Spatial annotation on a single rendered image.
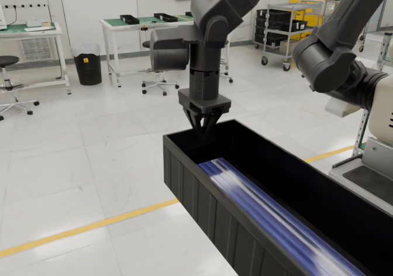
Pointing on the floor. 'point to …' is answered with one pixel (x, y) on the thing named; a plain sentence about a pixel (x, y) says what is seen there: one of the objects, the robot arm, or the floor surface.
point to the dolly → (275, 16)
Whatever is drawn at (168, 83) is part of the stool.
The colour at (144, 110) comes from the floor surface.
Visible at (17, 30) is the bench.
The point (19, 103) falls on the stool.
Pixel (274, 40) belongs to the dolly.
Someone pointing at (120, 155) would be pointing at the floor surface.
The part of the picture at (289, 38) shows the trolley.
